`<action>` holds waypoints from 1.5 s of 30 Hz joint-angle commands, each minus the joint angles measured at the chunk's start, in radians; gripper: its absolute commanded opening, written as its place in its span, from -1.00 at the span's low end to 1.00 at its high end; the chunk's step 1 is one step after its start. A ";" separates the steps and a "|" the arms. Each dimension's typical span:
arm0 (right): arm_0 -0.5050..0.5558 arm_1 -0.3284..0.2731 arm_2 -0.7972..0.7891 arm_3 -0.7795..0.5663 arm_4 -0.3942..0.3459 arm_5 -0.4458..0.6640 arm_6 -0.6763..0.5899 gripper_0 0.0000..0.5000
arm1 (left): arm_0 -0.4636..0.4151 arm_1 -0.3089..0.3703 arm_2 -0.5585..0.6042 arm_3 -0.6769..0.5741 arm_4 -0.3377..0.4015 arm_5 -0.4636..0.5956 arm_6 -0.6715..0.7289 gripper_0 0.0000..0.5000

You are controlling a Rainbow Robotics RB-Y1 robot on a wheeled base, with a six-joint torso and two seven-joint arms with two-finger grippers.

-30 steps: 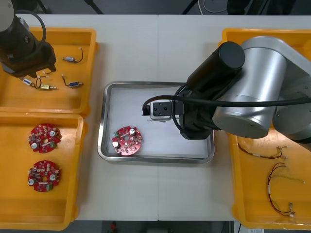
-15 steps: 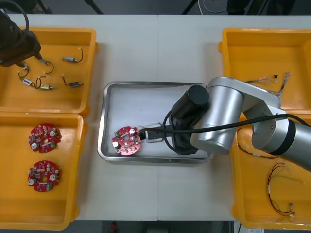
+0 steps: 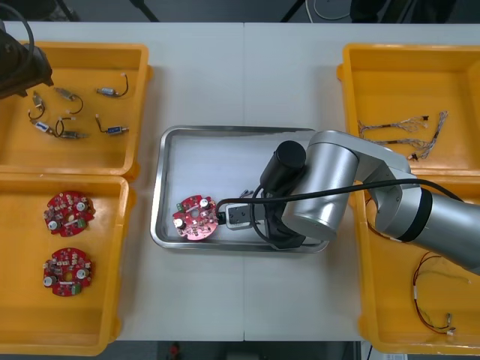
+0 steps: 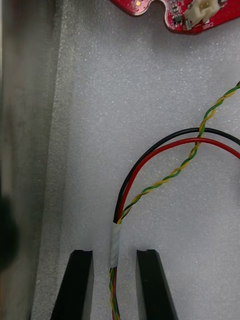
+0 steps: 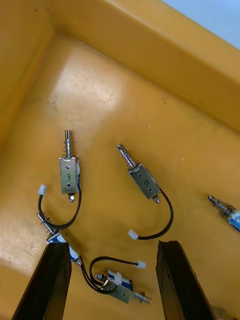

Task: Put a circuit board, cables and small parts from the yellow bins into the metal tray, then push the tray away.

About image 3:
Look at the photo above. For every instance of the black stand leg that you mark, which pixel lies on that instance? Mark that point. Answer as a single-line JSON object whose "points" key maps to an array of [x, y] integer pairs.
{"points": [[292, 11], [148, 13]]}

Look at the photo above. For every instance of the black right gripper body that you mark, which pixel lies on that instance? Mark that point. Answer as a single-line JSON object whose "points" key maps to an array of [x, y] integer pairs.
{"points": [[285, 238]]}

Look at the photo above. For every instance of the round red circuit board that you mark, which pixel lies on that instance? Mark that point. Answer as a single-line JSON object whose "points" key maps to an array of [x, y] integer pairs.
{"points": [[69, 213], [67, 272], [195, 217]]}

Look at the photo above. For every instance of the yellow-orange plastic bin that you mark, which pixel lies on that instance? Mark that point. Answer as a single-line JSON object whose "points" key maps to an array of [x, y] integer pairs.
{"points": [[390, 307], [93, 153], [393, 86], [56, 326]]}

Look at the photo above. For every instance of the silver-black right robot arm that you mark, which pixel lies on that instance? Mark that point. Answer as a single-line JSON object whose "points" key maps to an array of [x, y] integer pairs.
{"points": [[330, 180]]}

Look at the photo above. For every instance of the silver-black left robot arm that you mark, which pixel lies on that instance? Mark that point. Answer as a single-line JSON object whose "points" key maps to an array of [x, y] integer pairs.
{"points": [[11, 63]]}

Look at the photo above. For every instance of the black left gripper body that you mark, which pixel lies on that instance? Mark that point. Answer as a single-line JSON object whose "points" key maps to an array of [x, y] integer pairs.
{"points": [[39, 67]]}

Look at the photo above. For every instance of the blue label solenoid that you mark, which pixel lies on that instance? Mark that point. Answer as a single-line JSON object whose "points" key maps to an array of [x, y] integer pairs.
{"points": [[113, 130]]}

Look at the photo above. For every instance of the steel tray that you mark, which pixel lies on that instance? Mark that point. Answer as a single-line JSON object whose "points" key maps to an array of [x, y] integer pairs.
{"points": [[165, 225]]}

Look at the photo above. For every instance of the pale label solenoid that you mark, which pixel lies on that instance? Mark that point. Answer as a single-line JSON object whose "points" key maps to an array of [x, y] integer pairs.
{"points": [[71, 134]]}

